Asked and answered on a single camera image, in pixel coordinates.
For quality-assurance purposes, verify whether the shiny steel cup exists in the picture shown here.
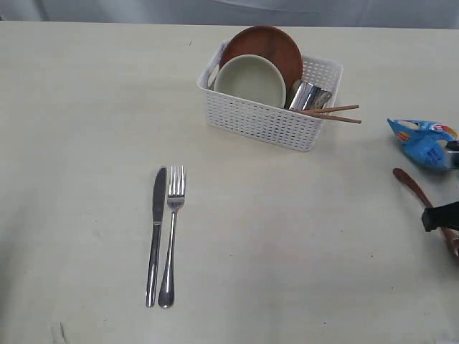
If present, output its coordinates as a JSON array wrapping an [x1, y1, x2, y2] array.
[[285, 80, 332, 110]]

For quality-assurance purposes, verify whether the white perforated plastic basket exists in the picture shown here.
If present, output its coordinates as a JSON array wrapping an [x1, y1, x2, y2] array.
[[197, 40, 343, 152]]

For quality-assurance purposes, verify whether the pale green ceramic bowl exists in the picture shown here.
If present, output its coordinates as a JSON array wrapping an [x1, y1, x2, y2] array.
[[214, 54, 286, 108]]

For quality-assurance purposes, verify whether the brown wooden chopstick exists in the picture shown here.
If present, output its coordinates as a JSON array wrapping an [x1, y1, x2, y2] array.
[[295, 105, 360, 115], [304, 111, 361, 124]]

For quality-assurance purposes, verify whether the lower brown wooden chopstick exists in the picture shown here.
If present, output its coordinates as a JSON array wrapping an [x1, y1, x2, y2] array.
[[304, 111, 361, 124]]

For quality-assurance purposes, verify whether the silver fork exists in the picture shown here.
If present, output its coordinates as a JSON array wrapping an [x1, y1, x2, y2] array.
[[158, 166, 186, 308]]

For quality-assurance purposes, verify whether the dark brown wooden spoon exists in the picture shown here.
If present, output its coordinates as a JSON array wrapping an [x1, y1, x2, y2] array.
[[392, 168, 458, 262]]

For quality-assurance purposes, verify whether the silver table knife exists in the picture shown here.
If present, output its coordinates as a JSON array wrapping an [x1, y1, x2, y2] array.
[[146, 166, 167, 307]]

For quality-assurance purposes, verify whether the round brown wooden plate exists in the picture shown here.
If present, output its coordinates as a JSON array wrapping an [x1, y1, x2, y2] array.
[[219, 26, 303, 90]]

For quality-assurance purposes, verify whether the blue chips bag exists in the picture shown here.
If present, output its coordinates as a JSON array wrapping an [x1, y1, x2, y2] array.
[[387, 118, 458, 171]]

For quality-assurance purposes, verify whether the upper brown wooden chopstick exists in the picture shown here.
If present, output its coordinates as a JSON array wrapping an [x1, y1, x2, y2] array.
[[295, 105, 360, 115]]

